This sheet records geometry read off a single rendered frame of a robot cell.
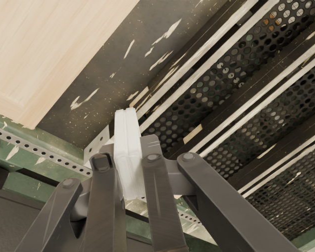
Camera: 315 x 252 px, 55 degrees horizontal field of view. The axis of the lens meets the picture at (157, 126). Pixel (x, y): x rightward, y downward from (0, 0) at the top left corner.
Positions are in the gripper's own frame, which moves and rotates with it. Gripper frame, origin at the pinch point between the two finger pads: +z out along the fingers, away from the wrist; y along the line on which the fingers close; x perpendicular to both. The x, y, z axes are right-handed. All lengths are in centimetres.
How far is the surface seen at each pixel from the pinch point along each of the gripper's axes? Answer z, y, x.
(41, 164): 63, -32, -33
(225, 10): 57, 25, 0
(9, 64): 58, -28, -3
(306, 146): 67, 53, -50
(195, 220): 74, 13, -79
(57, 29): 57, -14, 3
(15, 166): 62, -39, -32
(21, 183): 111, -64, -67
